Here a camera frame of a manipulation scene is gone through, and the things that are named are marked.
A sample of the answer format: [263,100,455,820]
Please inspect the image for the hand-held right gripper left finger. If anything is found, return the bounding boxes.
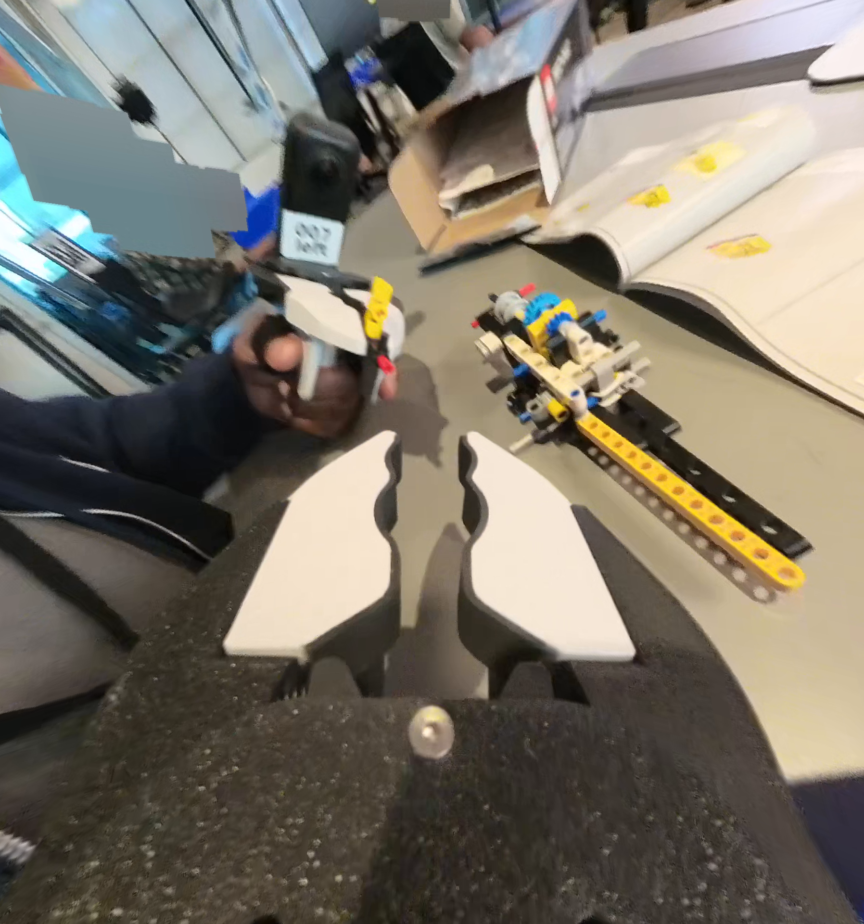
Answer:
[223,430,404,664]

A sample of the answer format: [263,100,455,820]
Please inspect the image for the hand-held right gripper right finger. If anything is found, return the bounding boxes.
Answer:
[458,432,636,664]

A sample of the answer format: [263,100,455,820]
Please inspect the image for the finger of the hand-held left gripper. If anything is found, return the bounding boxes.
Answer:
[284,274,371,358]
[383,292,408,362]

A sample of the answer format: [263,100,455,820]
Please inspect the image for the yellow lego connector piece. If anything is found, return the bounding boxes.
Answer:
[363,276,395,340]

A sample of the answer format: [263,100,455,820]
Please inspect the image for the person's left forearm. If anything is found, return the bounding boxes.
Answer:
[0,346,274,506]

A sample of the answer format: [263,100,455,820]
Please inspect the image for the cardboard lego box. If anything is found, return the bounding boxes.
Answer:
[387,0,599,255]

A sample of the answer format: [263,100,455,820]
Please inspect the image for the lego vehicle model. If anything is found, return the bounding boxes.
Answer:
[473,283,814,603]

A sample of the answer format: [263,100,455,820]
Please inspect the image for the person's left hand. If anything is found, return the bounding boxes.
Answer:
[231,314,400,440]

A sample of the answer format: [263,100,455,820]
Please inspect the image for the printed paper bags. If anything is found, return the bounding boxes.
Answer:
[439,94,548,219]

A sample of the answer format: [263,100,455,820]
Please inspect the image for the black-framed panel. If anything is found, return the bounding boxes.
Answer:
[0,307,110,401]

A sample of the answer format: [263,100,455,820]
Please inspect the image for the open instruction booklet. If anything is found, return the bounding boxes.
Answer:
[522,108,864,434]

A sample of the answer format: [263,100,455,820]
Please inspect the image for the large blue storage bin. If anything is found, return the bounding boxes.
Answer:
[793,771,864,924]

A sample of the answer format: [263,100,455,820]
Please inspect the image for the white desk lamp stand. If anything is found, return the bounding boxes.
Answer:
[807,0,864,86]

